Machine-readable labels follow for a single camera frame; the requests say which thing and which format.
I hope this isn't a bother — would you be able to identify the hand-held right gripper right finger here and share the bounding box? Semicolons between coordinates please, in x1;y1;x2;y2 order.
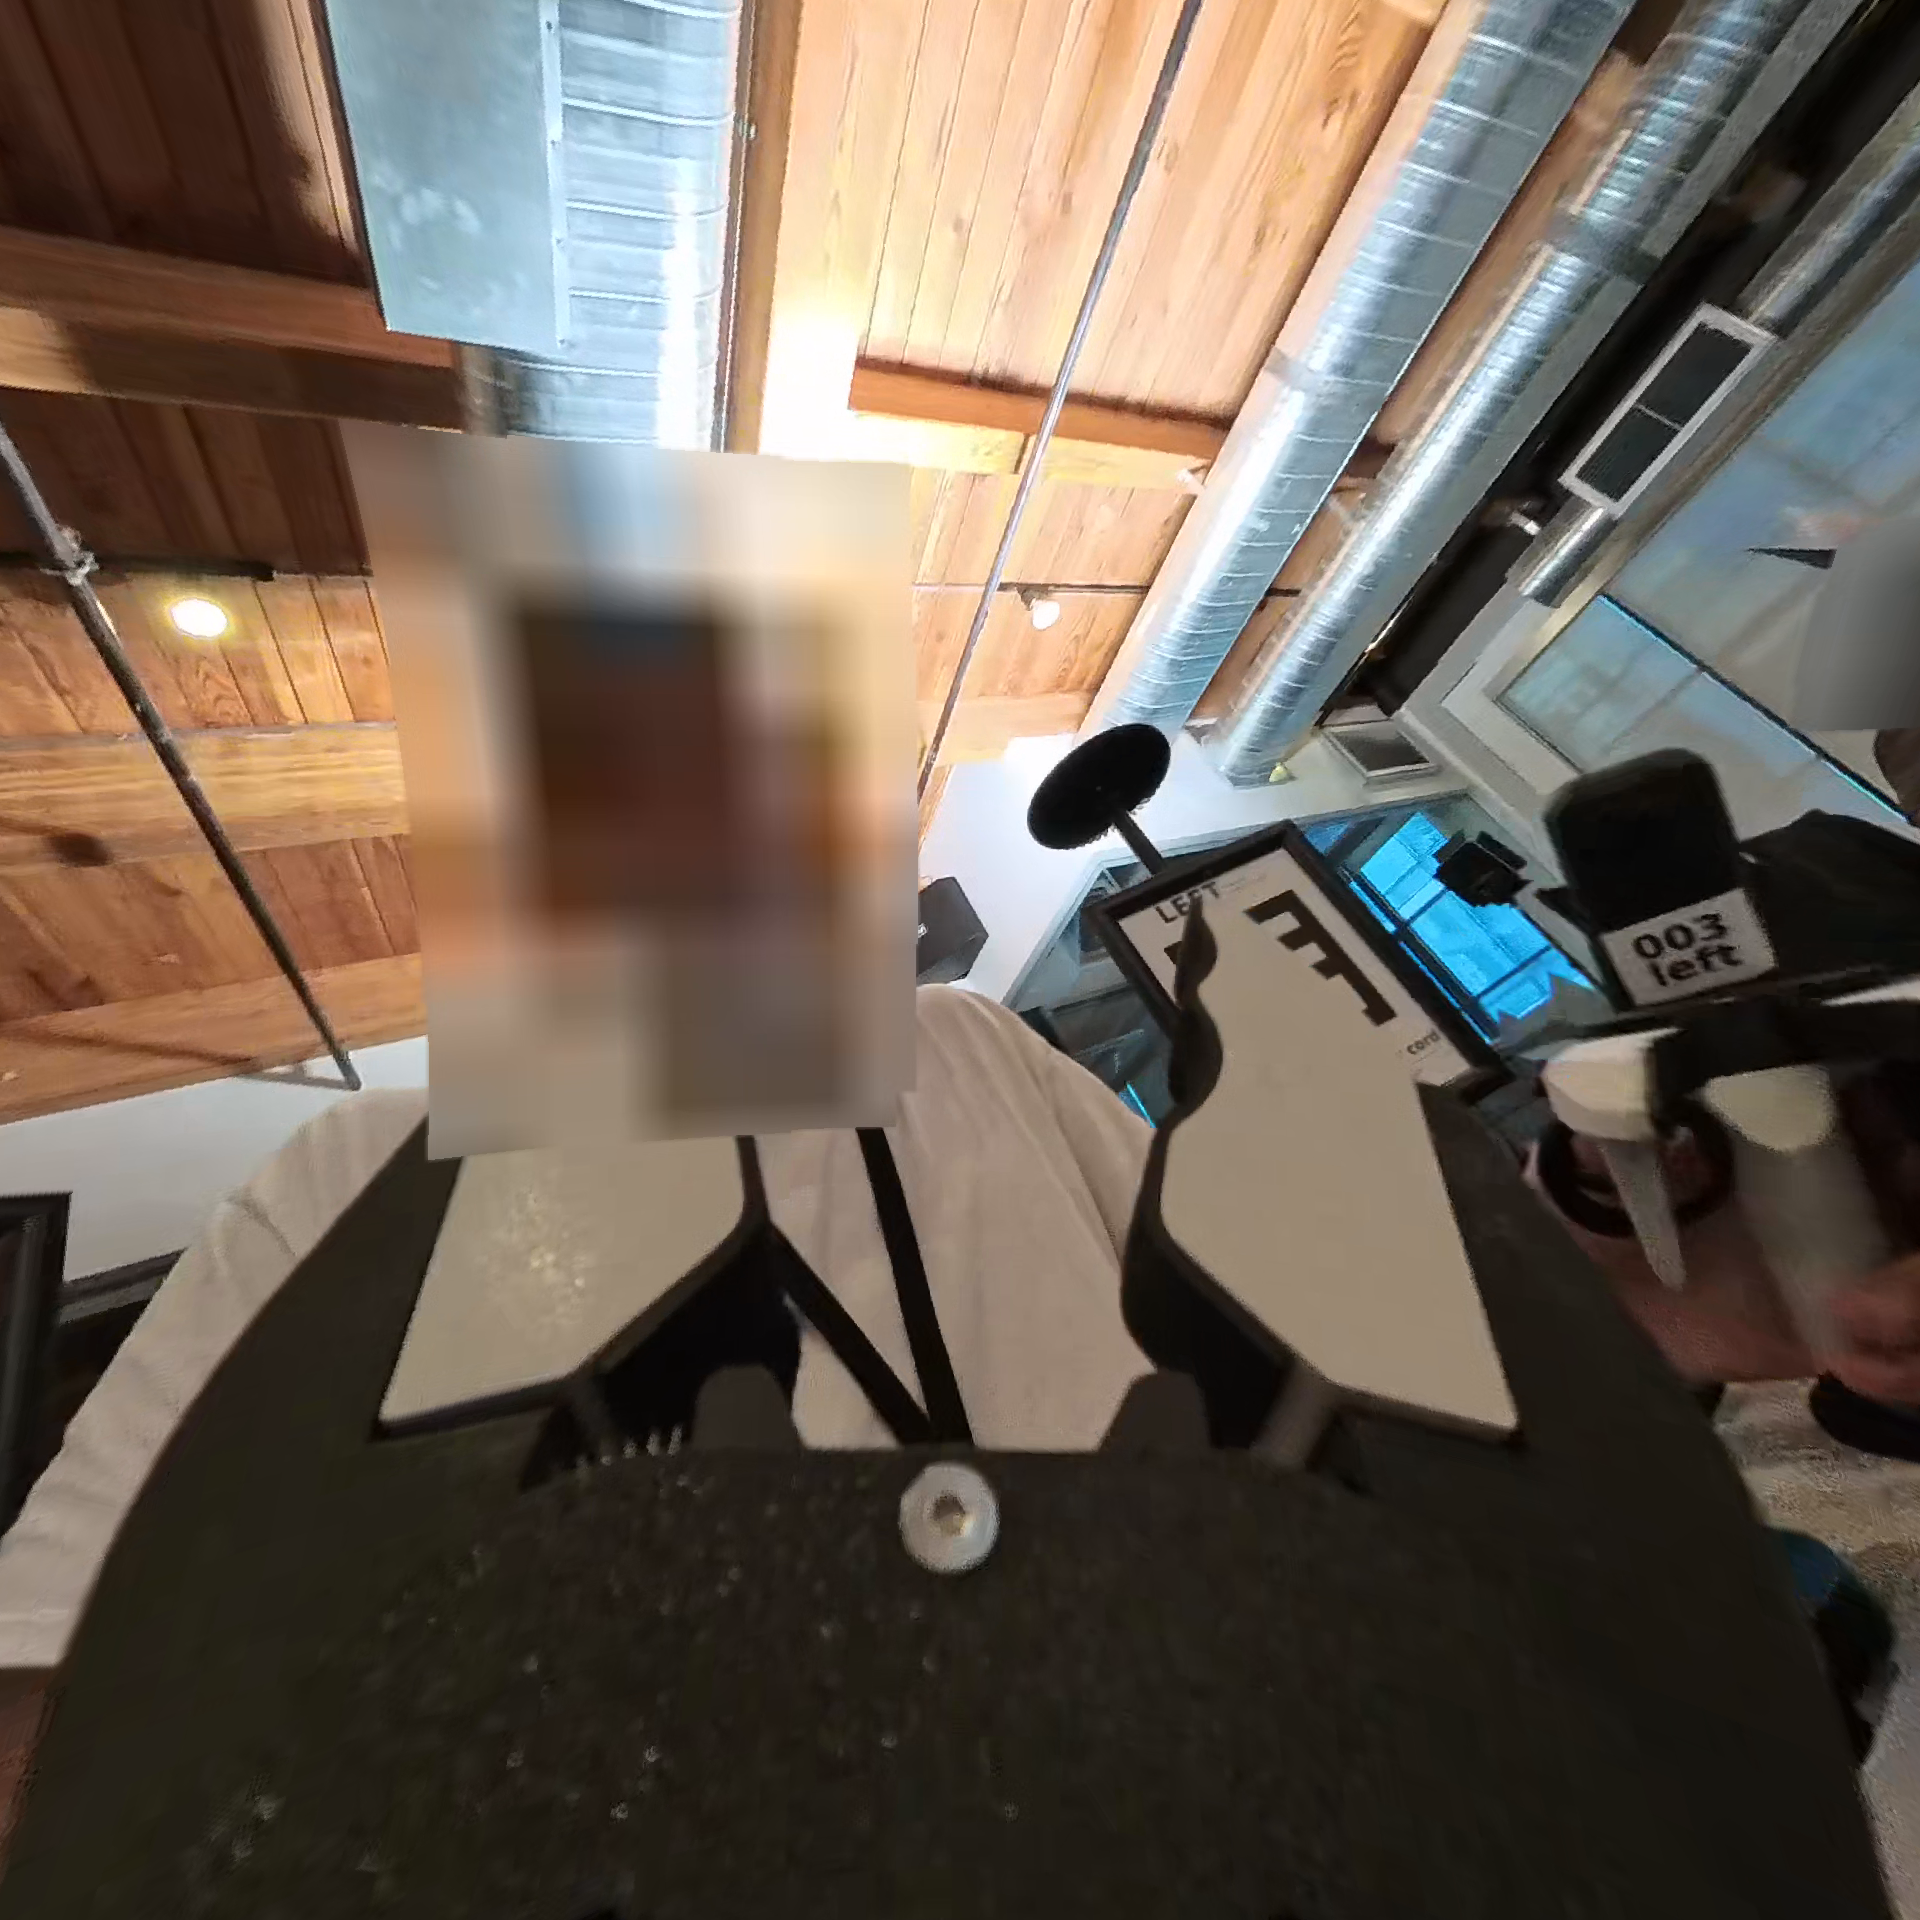
1121;904;1520;1469

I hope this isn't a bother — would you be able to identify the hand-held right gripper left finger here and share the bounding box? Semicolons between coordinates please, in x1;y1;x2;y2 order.
377;1154;769;1430

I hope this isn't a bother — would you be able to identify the person's left hand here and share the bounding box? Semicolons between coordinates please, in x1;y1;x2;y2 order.
1566;1122;1920;1399

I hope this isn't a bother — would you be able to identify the large glass window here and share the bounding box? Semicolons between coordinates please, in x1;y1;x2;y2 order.
1495;276;1920;824

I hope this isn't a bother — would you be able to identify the black softbox cloth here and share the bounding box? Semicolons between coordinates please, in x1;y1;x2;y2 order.
1743;809;1920;979

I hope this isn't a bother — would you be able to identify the blue lit window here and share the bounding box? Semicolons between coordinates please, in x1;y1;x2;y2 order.
1302;801;1610;1056

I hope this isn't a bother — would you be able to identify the black framed printed sign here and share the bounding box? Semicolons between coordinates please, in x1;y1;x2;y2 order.
1082;818;1505;1116

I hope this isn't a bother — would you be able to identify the black framed picture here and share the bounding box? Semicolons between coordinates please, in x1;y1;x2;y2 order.
0;1189;76;1446

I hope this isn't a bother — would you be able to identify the round black disc stand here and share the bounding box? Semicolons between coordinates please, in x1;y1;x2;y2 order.
1025;721;1176;875

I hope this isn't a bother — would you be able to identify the blue cloth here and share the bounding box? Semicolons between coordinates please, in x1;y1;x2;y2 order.
1766;1526;1897;1759

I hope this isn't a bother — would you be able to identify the dark metal ceiling pipe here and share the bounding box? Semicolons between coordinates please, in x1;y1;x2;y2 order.
0;416;365;1091

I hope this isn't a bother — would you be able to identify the thin metal ceiling conduit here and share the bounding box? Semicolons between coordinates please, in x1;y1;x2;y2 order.
911;0;1205;850

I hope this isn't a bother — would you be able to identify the black ceiling track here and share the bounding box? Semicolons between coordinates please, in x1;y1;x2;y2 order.
0;549;371;585

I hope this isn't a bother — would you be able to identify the small white wall vent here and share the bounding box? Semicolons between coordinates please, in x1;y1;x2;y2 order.
1319;715;1445;778

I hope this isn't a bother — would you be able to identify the short metal duct pipe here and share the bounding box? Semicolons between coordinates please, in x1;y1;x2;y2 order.
1523;500;1621;606

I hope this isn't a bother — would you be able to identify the black lanyard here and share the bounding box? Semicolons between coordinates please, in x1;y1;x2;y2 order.
738;1124;977;1446

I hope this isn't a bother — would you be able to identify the round spiral metal duct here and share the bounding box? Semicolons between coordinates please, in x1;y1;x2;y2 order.
1218;0;1820;789
1116;0;1639;730

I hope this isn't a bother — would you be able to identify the white wall vent grille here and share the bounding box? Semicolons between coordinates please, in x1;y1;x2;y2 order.
1555;303;1781;516

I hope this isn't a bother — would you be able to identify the black wall speaker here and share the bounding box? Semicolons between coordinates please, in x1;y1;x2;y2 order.
915;875;994;979

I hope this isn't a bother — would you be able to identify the rectangular metal air duct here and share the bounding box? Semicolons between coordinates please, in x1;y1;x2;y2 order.
322;0;747;447

